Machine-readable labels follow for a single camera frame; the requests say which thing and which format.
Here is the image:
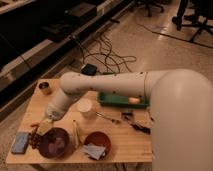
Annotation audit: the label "wooden table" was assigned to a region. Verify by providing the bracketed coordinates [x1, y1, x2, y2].
[6, 79, 152, 164]

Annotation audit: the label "green tray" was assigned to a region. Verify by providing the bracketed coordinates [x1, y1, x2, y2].
[97, 92, 149, 109]

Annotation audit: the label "metal can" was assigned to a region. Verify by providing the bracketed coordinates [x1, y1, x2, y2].
[39, 82, 52, 95]

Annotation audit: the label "yellow lemon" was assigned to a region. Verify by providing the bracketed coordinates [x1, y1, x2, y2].
[128, 97, 140, 104]

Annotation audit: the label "white cup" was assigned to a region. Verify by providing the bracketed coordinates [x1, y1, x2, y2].
[77, 98, 93, 117]

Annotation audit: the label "black floor cables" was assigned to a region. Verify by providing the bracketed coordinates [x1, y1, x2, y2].
[71, 33, 138, 75]

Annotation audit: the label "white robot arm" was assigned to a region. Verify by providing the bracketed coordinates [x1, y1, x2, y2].
[45, 69, 213, 171]

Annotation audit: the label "office chair base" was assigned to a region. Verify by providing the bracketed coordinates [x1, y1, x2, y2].
[130, 0, 164, 17]

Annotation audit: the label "black power box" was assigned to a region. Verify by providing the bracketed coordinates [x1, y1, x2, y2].
[81, 64, 97, 76]

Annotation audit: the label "blue sponge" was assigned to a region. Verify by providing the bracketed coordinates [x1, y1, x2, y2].
[11, 132, 29, 154]

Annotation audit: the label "black stand legs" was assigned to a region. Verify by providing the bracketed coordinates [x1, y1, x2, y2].
[172, 0, 213, 42]

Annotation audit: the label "purple bowl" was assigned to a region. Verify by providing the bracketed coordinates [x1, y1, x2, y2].
[38, 127, 70, 159]

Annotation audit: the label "yellow banana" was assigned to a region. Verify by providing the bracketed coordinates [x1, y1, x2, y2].
[73, 120, 82, 148]

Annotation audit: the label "dark shelf bench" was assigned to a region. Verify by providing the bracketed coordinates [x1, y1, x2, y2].
[0, 0, 132, 121]

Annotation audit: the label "brown red bowl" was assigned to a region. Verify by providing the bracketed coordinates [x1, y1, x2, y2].
[83, 131, 111, 160]

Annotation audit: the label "black handled knife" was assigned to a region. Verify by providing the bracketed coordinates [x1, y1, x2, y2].
[131, 124, 151, 135]

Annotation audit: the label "small dark clip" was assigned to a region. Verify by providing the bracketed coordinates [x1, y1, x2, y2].
[121, 111, 133, 120]

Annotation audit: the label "dark grape bunch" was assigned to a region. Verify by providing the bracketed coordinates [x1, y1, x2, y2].
[29, 129, 42, 149]

